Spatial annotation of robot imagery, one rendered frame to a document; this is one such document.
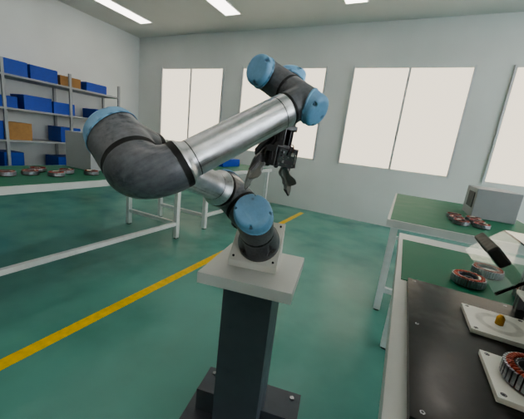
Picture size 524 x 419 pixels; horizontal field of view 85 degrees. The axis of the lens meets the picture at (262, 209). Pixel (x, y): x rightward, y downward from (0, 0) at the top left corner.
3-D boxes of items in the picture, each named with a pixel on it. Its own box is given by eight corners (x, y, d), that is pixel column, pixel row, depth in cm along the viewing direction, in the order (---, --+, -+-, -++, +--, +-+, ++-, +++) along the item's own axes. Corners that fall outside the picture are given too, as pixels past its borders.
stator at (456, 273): (449, 283, 108) (452, 274, 107) (450, 273, 117) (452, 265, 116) (486, 294, 102) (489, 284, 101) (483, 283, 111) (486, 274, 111)
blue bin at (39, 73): (17, 78, 487) (16, 64, 483) (44, 84, 525) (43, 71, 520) (30, 78, 470) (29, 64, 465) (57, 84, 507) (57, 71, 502)
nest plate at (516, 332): (470, 332, 74) (471, 327, 74) (460, 306, 87) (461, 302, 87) (545, 356, 68) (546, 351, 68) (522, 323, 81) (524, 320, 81)
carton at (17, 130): (-6, 136, 477) (-8, 119, 470) (20, 138, 508) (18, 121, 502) (7, 139, 460) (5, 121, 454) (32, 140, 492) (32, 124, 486)
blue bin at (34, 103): (11, 107, 489) (9, 93, 483) (38, 111, 526) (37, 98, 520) (24, 109, 471) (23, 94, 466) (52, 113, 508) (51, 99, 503)
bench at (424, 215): (367, 309, 227) (387, 219, 210) (383, 247, 390) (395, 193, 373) (548, 369, 181) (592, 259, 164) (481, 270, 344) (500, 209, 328)
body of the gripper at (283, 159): (272, 166, 77) (280, 120, 75) (257, 164, 84) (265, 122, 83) (294, 170, 81) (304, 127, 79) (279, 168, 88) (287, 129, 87)
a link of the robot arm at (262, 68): (284, 65, 63) (308, 83, 72) (254, 45, 68) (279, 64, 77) (265, 97, 66) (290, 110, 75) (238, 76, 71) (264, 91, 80)
